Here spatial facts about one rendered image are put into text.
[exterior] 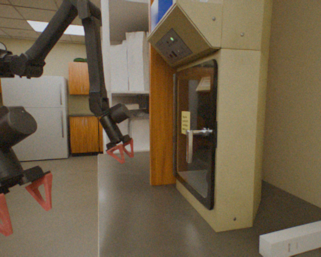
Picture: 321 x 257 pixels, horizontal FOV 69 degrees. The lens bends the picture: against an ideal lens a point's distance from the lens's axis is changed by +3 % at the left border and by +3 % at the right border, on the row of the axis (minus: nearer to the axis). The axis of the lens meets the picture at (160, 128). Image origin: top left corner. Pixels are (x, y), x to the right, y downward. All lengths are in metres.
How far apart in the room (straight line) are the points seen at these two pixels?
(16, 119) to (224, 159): 0.48
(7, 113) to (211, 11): 0.48
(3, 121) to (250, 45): 0.57
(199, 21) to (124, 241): 0.56
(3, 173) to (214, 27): 0.55
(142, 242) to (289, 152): 0.68
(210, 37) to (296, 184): 0.68
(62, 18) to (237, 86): 0.76
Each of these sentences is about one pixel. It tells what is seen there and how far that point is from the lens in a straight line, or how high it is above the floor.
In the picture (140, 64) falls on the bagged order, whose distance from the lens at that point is 1.83.
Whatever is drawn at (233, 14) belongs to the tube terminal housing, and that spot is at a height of 1.49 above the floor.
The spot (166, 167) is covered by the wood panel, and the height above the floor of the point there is 1.01.
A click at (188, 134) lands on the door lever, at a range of 0.61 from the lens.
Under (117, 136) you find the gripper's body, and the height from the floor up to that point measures 1.14.
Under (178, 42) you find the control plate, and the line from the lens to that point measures 0.70.
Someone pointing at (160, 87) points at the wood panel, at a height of 1.34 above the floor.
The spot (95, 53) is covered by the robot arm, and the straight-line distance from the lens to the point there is 1.00.
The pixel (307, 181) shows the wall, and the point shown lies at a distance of 1.01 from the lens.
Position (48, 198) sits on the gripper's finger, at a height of 1.07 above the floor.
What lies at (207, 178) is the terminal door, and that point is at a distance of 0.64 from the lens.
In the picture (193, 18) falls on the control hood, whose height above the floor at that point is 1.47.
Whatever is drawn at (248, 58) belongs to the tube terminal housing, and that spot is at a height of 1.39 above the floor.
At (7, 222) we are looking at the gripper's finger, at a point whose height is 1.07.
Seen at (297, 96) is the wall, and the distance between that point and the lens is 1.01.
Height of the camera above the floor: 1.28
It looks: 7 degrees down
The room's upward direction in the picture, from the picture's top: straight up
